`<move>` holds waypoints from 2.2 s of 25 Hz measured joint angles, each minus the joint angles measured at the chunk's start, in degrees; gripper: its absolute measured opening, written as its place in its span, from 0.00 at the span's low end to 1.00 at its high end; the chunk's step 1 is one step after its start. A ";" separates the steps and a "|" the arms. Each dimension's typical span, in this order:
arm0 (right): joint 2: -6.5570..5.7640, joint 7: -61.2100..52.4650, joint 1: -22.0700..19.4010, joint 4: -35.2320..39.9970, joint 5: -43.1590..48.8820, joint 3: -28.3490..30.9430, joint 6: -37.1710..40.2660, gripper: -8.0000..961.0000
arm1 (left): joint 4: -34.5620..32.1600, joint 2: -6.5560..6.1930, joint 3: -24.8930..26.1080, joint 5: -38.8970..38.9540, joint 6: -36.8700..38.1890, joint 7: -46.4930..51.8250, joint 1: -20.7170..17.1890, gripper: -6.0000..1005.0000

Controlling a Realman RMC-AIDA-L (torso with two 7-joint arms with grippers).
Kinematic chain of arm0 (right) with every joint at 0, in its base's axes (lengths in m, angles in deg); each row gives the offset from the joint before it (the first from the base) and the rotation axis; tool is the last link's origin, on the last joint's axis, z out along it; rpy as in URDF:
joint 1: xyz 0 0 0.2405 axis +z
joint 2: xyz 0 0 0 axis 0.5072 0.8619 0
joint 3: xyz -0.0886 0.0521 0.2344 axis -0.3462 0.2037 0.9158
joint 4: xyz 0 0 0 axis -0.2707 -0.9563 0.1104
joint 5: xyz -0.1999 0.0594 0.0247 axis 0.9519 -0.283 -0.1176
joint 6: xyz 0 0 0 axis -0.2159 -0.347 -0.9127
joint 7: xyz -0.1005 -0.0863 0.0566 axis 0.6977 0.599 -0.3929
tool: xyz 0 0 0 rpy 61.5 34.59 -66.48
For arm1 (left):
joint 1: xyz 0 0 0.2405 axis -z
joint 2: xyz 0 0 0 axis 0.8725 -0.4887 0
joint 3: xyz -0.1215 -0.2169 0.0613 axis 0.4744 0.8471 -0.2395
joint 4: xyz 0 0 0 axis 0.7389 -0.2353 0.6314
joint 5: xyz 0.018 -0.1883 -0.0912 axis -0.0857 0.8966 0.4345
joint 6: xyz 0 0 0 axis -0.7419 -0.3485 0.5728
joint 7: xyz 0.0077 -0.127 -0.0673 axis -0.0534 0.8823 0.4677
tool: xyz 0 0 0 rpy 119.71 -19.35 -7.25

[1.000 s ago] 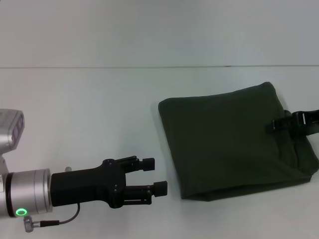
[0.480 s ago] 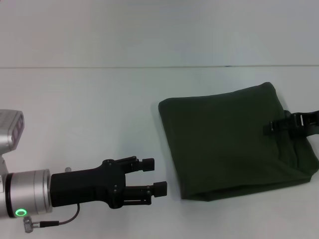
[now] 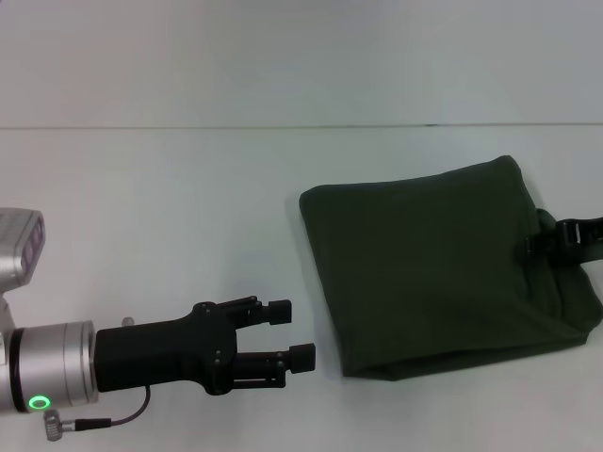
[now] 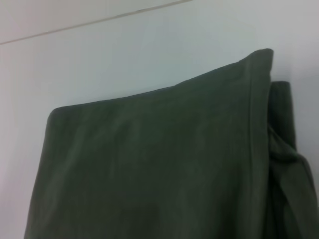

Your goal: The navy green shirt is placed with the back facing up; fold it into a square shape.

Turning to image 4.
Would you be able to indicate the dark green t-shirt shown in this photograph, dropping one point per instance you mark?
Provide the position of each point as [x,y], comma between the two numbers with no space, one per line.
[162,169]

